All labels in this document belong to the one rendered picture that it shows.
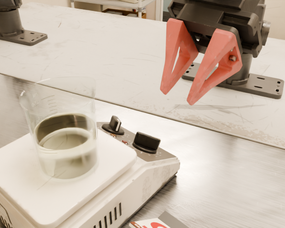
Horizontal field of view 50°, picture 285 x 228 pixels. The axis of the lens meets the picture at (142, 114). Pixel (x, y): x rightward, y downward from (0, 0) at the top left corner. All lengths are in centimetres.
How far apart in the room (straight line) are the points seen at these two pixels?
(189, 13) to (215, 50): 5
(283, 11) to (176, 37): 292
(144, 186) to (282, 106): 34
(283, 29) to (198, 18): 296
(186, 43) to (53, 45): 53
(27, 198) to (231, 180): 26
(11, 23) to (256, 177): 70
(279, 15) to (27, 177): 307
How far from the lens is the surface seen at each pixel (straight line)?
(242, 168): 45
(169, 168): 38
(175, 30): 34
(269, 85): 65
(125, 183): 32
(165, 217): 37
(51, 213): 28
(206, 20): 33
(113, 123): 40
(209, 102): 57
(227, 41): 32
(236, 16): 33
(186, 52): 37
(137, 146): 37
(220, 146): 48
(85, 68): 69
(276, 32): 329
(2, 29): 90
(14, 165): 33
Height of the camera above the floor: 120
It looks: 35 degrees down
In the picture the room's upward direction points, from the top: straight up
